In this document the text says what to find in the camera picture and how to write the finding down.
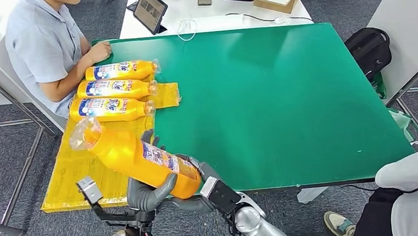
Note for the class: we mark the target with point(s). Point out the green table mat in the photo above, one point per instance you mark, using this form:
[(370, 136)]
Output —
[(286, 99)]

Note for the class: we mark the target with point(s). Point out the small black flat device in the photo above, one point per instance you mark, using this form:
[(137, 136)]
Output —
[(132, 6)]

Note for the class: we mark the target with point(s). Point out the white desk with metal legs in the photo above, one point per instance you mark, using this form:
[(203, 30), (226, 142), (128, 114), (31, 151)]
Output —
[(413, 31)]

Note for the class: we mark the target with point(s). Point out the person's right forearm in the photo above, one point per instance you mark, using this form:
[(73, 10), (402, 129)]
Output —
[(73, 78)]

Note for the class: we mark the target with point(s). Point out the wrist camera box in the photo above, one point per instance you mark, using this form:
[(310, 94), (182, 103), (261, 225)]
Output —
[(90, 190), (221, 197)]

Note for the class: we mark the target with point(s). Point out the white table foot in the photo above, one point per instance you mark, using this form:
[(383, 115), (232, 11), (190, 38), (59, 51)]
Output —
[(312, 195)]

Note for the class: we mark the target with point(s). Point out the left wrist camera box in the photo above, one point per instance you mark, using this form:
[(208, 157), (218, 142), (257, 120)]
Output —
[(90, 190)]

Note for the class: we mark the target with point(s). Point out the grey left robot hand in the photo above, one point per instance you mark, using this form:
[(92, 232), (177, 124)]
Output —
[(144, 200)]

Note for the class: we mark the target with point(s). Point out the orange detergent bottle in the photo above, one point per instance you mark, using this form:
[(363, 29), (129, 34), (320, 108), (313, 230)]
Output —
[(140, 70), (138, 88), (136, 109), (129, 158)]

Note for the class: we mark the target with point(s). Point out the black backpack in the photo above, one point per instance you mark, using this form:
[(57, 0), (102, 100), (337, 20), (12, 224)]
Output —
[(369, 53)]

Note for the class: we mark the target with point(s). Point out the small white plug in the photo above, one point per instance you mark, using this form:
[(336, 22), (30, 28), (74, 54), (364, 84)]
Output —
[(281, 20)]

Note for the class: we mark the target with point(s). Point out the black tablet on stand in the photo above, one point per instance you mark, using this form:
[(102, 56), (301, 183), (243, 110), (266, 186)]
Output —
[(149, 11)]

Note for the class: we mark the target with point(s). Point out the grey metal desk frame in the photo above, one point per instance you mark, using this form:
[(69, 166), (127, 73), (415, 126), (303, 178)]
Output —
[(21, 179)]

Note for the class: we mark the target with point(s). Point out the yellow taped mat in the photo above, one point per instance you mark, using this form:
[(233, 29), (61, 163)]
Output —
[(70, 171)]

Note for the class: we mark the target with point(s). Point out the white table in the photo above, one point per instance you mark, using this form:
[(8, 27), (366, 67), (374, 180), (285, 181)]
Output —
[(184, 13)]

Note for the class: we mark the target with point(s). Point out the person's right hand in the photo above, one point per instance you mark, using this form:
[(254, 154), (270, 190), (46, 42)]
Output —
[(102, 52)]

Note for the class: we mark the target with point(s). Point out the grey white shoe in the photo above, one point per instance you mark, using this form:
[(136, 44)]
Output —
[(339, 226)]

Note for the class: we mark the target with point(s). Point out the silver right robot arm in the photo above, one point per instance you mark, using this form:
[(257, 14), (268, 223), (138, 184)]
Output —
[(260, 230)]

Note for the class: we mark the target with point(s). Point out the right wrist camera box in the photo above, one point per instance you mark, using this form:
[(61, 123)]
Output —
[(221, 197)]

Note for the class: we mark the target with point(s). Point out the green bag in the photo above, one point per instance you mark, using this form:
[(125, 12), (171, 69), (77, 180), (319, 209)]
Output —
[(379, 89)]

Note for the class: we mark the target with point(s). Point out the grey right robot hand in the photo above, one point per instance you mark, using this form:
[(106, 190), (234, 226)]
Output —
[(208, 172)]

